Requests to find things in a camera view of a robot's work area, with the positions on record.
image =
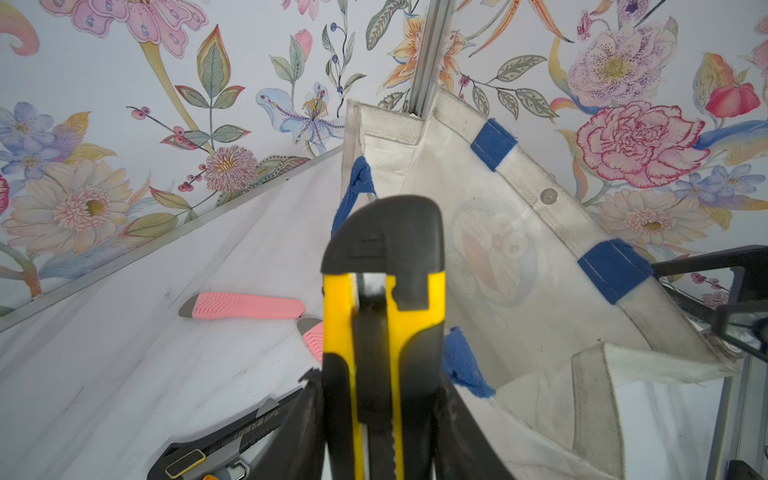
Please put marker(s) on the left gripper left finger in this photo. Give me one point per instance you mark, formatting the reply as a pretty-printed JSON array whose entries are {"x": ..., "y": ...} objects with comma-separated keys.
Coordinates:
[{"x": 297, "y": 450}]

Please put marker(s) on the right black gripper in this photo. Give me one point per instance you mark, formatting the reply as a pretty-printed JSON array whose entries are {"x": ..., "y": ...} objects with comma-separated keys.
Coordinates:
[{"x": 742, "y": 320}]

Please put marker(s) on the small yellow black knife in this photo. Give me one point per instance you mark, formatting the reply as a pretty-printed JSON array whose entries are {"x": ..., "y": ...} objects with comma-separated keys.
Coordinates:
[{"x": 220, "y": 454}]

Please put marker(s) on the yellow black utility knife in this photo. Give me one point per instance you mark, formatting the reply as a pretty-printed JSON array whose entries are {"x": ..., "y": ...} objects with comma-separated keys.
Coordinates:
[{"x": 384, "y": 309}]

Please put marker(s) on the white canvas cartoon pouch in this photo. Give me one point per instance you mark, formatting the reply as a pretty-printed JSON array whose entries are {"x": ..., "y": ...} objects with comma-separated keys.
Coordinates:
[{"x": 563, "y": 312}]

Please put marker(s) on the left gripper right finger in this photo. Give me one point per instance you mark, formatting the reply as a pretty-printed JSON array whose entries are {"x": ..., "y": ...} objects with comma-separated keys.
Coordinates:
[{"x": 461, "y": 450}]

